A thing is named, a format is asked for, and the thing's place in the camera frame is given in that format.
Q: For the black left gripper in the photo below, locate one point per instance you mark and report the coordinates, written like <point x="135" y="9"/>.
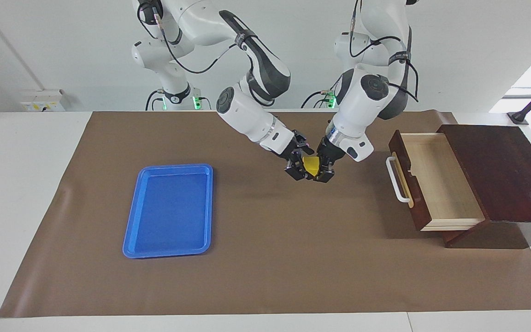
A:
<point x="330" y="150"/>

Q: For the yellow block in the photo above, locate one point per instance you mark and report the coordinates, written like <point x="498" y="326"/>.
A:
<point x="312" y="165"/>

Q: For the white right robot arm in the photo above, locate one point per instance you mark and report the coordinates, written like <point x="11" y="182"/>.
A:
<point x="247" y="117"/>

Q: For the white wall power outlet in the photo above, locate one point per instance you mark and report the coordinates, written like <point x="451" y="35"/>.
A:
<point x="42" y="99"/>

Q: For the blue plastic tray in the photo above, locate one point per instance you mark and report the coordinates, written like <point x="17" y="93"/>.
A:
<point x="168" y="216"/>

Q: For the brown paper table mat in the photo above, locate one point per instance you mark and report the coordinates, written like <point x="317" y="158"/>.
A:
<point x="247" y="253"/>

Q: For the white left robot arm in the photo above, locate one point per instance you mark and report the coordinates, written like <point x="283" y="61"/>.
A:
<point x="362" y="106"/>

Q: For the dark wooden drawer cabinet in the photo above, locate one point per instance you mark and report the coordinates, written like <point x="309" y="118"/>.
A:
<point x="500" y="175"/>

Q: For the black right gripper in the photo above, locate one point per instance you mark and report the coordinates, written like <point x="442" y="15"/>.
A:
<point x="294" y="151"/>

